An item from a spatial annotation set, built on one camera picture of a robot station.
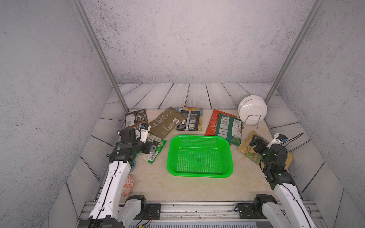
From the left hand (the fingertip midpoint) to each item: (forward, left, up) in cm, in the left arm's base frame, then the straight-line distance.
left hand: (151, 140), depth 79 cm
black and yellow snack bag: (+27, -25, -15) cm, 39 cm away
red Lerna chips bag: (+21, -38, -18) cm, 47 cm away
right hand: (-2, -59, +2) cm, 59 cm away
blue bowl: (-8, +12, -16) cm, 22 cm away
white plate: (+27, -67, -5) cm, 72 cm away
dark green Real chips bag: (+21, -52, -17) cm, 59 cm away
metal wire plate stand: (+23, -73, -17) cm, 78 cm away
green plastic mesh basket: (0, -28, -19) cm, 34 cm away
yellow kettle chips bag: (+3, -58, -17) cm, 61 cm away
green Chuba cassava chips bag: (0, +4, -19) cm, 20 cm away
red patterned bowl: (-18, +14, -19) cm, 30 cm away
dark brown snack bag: (+32, +20, -18) cm, 42 cm away
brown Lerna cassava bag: (+24, -1, -17) cm, 29 cm away
